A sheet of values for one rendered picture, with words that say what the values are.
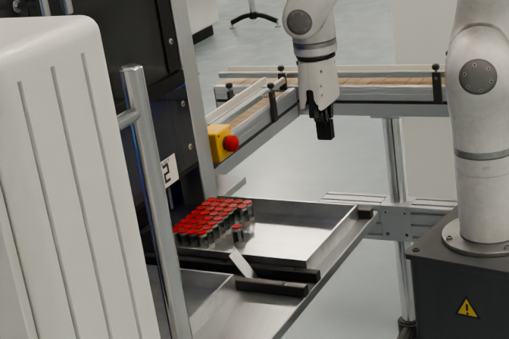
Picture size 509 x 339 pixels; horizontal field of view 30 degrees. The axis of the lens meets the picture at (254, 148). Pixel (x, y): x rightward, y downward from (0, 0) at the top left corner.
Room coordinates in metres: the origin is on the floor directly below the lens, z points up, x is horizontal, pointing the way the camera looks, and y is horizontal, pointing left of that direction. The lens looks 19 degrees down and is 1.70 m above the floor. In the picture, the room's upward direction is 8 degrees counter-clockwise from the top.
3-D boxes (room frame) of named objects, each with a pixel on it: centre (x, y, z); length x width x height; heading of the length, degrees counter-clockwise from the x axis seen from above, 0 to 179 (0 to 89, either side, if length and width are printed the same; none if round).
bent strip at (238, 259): (1.60, 0.01, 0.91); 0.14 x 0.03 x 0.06; 60
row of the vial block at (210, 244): (1.85, 0.09, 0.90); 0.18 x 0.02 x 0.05; 150
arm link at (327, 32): (1.79, -0.14, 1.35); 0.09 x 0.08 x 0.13; 163
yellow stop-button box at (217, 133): (2.13, 0.09, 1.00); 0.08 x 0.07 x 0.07; 60
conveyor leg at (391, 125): (2.66, -0.41, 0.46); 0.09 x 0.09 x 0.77; 60
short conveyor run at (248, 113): (2.45, 0.08, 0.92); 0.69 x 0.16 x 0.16; 150
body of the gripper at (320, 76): (1.79, -0.14, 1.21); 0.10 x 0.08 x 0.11; 150
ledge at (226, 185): (2.17, 0.12, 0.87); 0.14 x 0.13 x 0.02; 60
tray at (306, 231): (1.80, 0.02, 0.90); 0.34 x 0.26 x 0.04; 60
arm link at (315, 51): (1.79, -0.15, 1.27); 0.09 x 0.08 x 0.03; 150
